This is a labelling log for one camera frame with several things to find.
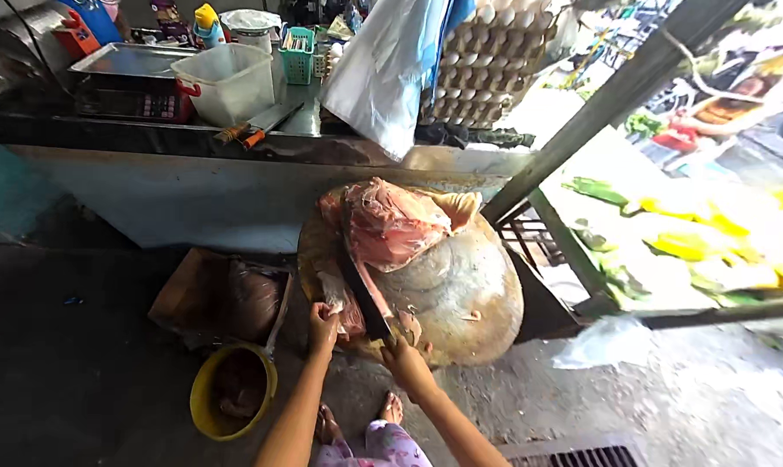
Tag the small blue scrap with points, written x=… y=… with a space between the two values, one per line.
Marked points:
x=73 y=301

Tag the black crumpled cloth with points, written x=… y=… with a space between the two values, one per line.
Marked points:
x=443 y=135

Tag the wooden vegetable stall table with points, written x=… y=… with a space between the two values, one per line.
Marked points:
x=579 y=272

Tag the blue bottle with yellow cap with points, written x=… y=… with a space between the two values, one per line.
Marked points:
x=208 y=29

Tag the pile of bagged vegetables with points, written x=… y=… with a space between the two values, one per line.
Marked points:
x=689 y=240

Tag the white bucket with plastic cover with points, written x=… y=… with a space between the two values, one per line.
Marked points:
x=252 y=26

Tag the red bag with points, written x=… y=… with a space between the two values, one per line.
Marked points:
x=675 y=137

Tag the small pink meat piece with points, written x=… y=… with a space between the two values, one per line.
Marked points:
x=351 y=318

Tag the purple figured container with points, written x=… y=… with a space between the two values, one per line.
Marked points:
x=164 y=14

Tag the red black weighing scale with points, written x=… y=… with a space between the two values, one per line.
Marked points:
x=119 y=102

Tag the dark metal rack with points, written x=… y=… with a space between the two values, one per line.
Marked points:
x=531 y=237

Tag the yellow bucket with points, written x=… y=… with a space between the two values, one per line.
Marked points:
x=203 y=408

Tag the red plastic container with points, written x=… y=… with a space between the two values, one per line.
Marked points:
x=78 y=37

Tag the crumpled clear plastic bag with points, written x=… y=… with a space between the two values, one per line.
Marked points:
x=602 y=344

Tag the teal plastic sheet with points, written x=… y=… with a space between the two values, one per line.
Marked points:
x=12 y=185

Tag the hanging white blue plastic bags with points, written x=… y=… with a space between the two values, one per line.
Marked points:
x=385 y=71

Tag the person's left fingers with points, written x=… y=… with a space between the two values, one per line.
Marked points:
x=320 y=312

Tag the rectangular metal tray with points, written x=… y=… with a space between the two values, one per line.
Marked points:
x=132 y=60

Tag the person's left hand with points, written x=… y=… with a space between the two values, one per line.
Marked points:
x=322 y=335

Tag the green plastic basket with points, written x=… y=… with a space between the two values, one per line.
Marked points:
x=298 y=65

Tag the thin flat meat scrap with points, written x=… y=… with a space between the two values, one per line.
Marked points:
x=409 y=326

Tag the small curled meat scrap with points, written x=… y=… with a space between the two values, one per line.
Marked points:
x=473 y=316

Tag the metal drain grate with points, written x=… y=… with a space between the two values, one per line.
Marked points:
x=579 y=457

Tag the person's right forearm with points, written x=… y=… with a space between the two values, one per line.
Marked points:
x=459 y=428

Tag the translucent white plastic container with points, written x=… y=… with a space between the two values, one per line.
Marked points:
x=226 y=87

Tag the slanted wooden post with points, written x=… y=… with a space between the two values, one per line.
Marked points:
x=612 y=104

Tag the round wooden chopping block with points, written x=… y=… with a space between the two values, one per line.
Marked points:
x=482 y=292

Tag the large raw meat chunk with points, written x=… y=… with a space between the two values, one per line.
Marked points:
x=391 y=227

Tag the large dark-bladed knife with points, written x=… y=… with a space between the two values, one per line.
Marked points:
x=364 y=298

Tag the meat scrap pieces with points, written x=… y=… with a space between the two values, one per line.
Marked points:
x=239 y=403

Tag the person's right hand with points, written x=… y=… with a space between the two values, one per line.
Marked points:
x=409 y=370

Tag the person's left forearm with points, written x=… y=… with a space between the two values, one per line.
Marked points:
x=297 y=412

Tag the brown cardboard box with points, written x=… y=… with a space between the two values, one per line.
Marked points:
x=187 y=292

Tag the person's right fingers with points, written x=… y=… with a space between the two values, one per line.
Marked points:
x=392 y=353

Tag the person's legs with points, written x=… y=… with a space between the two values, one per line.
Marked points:
x=391 y=444

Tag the clear plastic bag of meat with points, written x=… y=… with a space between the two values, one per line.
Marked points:
x=256 y=301

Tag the stack of egg trays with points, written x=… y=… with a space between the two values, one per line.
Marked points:
x=485 y=61

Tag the long counter with metal edge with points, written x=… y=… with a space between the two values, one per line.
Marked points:
x=171 y=144

